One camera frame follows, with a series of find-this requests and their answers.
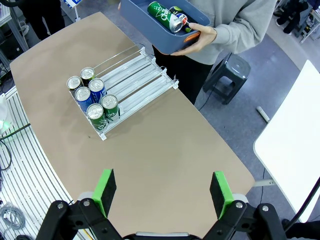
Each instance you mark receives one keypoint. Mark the person in grey hoodie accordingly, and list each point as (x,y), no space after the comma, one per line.
(220,10)

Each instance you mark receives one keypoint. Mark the person in dark clothes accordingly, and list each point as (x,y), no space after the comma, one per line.
(292,15)

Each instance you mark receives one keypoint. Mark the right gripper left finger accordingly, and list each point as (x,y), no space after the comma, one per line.
(103,192)

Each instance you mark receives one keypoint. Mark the blue Pocari Sweat can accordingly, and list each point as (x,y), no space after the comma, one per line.
(96,86)
(83,94)

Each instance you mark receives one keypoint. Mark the white slatted curved platform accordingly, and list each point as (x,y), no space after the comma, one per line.
(30,175)

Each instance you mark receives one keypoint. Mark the green soda can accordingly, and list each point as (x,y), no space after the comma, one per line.
(95,112)
(162,15)
(110,102)

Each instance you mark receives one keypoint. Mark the person's left forearm grey sleeve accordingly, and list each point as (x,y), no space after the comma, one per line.
(240,35)

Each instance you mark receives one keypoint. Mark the blue white sign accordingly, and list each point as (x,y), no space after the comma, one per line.
(72,2)

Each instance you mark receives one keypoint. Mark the person's left hand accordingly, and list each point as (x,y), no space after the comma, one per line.
(207,36)

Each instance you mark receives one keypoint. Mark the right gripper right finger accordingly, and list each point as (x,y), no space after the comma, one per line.
(221,192)

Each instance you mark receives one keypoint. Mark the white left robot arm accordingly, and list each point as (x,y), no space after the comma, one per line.
(3,112)

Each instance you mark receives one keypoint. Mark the aluminium frame rack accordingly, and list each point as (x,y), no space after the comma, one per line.
(18,27)

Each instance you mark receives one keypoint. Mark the grey tube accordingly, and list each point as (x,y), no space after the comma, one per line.
(263,114)

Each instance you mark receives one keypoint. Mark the person in black trousers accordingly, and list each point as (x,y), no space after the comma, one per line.
(50,17)

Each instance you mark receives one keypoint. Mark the dark grey plastic stool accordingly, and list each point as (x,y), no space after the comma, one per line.
(237,67)

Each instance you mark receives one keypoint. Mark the large white table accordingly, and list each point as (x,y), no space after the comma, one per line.
(295,137)

